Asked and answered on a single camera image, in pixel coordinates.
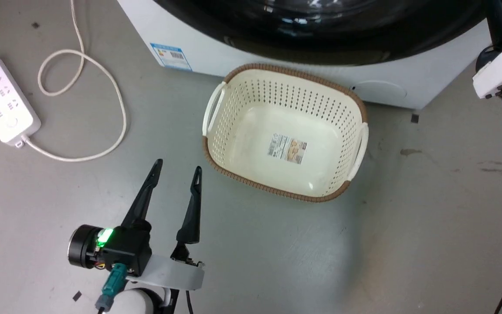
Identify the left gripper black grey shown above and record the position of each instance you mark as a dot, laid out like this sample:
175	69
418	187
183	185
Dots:
127	250

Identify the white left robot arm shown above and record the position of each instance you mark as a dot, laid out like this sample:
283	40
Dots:
135	303

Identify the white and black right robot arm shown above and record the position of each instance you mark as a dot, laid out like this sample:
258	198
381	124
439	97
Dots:
501	65

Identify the white washing machine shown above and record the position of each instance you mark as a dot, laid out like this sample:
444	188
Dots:
216	48

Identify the black round washing machine door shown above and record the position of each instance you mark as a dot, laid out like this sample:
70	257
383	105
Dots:
320	39

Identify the cream laundry basket brown rim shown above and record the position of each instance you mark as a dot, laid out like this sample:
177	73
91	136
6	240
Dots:
251	131

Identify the small black tape piece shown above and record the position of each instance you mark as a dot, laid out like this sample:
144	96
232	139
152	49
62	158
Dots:
415	117
77	296

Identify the printed product label sticker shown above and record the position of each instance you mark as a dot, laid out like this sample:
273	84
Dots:
287	148

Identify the blue energy label sticker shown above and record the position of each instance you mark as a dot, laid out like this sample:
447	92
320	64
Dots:
171	56

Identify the white power strip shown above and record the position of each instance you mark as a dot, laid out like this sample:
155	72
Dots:
0	98

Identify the round white filter cover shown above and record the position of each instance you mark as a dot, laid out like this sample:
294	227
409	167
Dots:
381	92

